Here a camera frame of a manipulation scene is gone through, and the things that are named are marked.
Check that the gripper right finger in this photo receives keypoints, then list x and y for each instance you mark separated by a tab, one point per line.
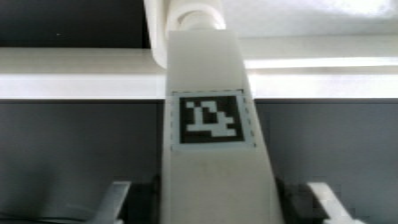
312	205

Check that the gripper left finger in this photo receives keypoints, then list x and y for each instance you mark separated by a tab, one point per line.
129	203

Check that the white desk leg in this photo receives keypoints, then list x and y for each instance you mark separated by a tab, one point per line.
220	188

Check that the white square desk top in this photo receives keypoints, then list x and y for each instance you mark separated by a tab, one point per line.
131	49

